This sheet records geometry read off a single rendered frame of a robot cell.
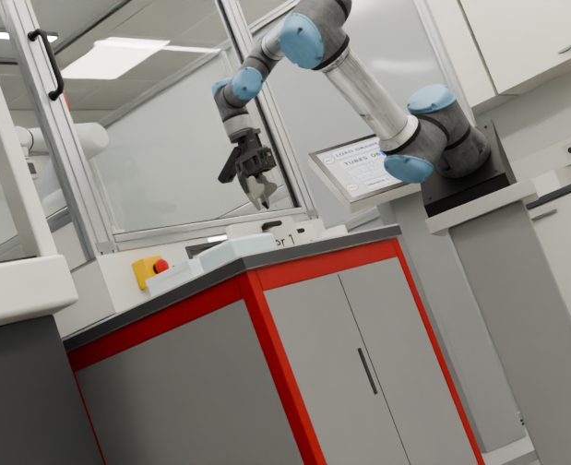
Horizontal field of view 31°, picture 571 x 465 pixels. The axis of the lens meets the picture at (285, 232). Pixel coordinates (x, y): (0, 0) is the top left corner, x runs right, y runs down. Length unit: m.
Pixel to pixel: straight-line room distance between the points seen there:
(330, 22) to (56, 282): 0.85
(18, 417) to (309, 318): 0.58
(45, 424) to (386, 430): 0.68
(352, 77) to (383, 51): 2.01
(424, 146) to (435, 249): 1.06
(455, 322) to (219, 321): 1.65
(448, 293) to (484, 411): 0.41
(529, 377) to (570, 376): 0.10
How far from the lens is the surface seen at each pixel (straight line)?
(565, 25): 5.81
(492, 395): 3.53
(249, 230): 2.70
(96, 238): 2.53
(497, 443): 3.53
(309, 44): 2.32
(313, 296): 2.06
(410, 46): 4.34
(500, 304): 2.62
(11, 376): 2.01
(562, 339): 2.62
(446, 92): 2.58
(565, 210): 5.44
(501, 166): 2.65
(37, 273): 2.03
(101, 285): 2.51
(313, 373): 1.98
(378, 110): 2.44
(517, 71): 5.89
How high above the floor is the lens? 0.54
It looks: 7 degrees up
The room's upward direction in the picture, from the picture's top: 21 degrees counter-clockwise
